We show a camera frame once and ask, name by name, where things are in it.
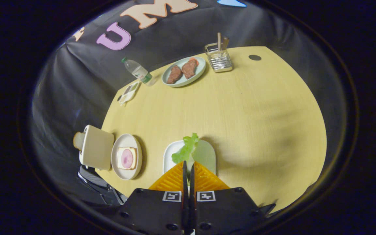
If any black chair with chrome frame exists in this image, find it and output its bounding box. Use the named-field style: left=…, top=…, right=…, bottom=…
left=77, top=165, right=128, bottom=206

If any brown meat piece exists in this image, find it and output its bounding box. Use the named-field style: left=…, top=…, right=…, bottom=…
left=166, top=65, right=182, bottom=84
left=181, top=58, right=199, bottom=79

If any white toaster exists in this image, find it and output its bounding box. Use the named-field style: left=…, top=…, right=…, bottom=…
left=79, top=125, right=115, bottom=171

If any pink ham slice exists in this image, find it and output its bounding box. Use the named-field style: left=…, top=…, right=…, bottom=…
left=121, top=149, right=134, bottom=169

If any round white plate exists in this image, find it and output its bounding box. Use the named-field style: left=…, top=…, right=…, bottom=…
left=111, top=133, right=143, bottom=180

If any bread slice under ham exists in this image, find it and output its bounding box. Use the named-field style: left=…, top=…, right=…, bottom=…
left=117, top=147, right=138, bottom=170

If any clear utensil holder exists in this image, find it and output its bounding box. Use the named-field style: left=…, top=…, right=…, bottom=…
left=204, top=42, right=233, bottom=73

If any clear plastic water bottle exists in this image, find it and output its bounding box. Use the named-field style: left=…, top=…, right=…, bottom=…
left=121, top=57, right=153, bottom=84

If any green lettuce leaf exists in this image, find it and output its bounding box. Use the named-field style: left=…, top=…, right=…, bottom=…
left=171, top=133, right=200, bottom=171

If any pale green plate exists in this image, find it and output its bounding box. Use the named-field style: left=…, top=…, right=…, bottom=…
left=162, top=56, right=207, bottom=87

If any white rectangular plate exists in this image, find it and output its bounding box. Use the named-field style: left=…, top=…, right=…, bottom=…
left=163, top=139, right=217, bottom=177

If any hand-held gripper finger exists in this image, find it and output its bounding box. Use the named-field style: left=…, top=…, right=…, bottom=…
left=118, top=161, right=188, bottom=235
left=190, top=162, right=267, bottom=235

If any white divided bean tray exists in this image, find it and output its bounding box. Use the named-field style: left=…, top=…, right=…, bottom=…
left=118, top=82, right=141, bottom=106

